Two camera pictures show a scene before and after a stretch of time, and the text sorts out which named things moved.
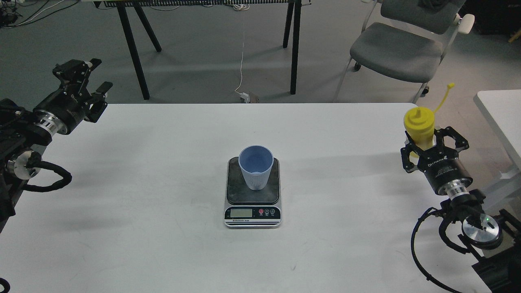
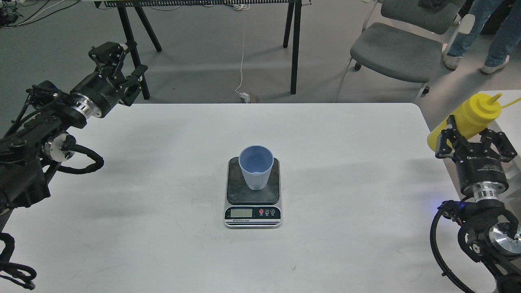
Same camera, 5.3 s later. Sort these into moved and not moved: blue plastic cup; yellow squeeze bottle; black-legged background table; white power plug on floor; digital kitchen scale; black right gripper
Moved: black right gripper; yellow squeeze bottle
Not moved: white power plug on floor; blue plastic cup; black-legged background table; digital kitchen scale
